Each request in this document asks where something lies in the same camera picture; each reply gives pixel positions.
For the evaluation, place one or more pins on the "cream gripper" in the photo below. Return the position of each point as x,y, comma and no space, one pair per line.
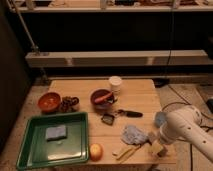
157,149

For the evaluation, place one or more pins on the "green plastic tray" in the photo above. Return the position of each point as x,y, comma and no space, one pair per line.
36,152

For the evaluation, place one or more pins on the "orange carrot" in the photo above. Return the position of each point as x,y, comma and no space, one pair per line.
102,98

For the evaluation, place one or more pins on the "yellow apple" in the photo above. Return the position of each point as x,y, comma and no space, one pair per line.
96,152

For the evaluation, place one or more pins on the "blue cloth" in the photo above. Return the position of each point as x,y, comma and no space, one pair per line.
133,136

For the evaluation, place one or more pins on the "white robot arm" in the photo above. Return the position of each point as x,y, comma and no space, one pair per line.
183,122

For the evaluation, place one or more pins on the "white paper cup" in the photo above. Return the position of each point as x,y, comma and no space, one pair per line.
115,83

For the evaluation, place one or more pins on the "yellow banana peel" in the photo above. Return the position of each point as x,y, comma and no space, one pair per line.
126,152

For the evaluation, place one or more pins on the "metal diagonal pole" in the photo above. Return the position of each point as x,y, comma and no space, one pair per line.
35,49

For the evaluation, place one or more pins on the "wooden shelf beam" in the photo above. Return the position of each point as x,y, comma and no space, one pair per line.
118,58

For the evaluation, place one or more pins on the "brown grape bunch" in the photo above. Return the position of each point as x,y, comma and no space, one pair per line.
69,104

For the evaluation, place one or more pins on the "orange bowl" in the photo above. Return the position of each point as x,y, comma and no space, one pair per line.
49,102

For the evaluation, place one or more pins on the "blue sponge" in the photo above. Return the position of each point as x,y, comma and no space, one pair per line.
55,133

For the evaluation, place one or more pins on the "dark red bowl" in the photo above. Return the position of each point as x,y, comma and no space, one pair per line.
105,104

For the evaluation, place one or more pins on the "black handled knife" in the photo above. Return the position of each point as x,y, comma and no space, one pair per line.
127,113

